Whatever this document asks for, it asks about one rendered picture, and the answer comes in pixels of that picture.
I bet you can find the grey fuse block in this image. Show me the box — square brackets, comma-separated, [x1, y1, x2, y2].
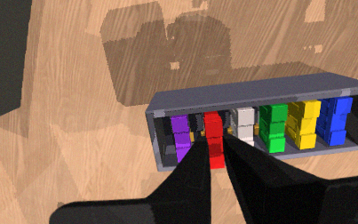
[145, 72, 358, 172]

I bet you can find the red blade fuse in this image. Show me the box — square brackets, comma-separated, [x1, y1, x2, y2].
[203, 111, 225, 169]

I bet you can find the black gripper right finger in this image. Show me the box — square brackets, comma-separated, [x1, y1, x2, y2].
[222, 133, 358, 224]

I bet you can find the cream open-top tray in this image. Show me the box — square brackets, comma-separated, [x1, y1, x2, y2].
[0, 0, 32, 116]

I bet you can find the purple fuse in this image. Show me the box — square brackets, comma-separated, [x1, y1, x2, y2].
[171, 114, 191, 163]

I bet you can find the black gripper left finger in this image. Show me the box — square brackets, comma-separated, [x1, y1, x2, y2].
[49, 136, 211, 224]

